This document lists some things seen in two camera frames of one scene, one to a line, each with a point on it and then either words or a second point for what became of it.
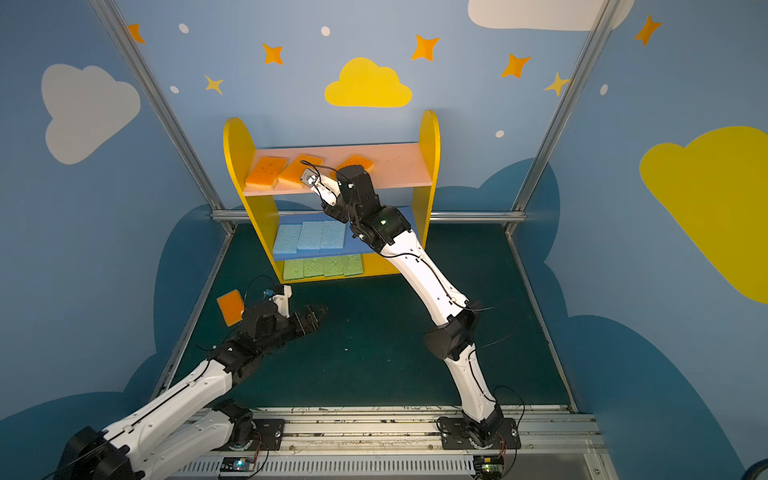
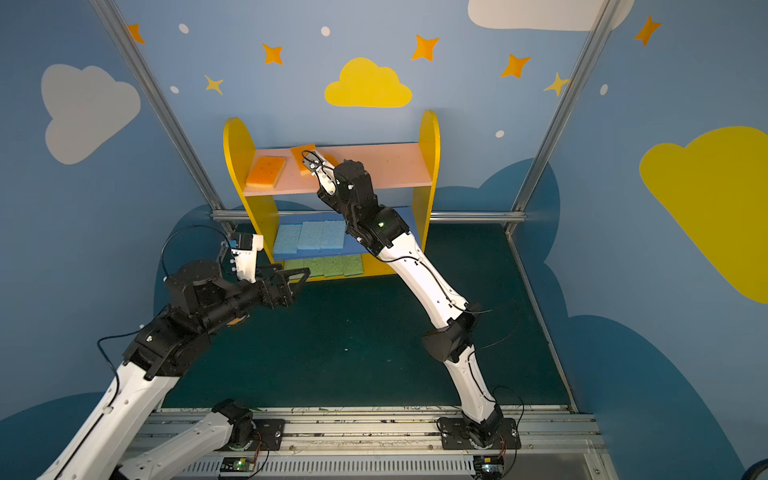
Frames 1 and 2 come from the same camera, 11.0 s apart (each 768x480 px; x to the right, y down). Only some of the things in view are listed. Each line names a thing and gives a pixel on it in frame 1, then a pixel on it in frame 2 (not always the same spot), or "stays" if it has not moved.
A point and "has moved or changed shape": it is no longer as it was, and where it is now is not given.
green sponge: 333,266 stays
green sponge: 293,269 stays
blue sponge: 333,235 stays
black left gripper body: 298,322 to 275,287
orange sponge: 293,173 has moved or changed shape
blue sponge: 311,235 stays
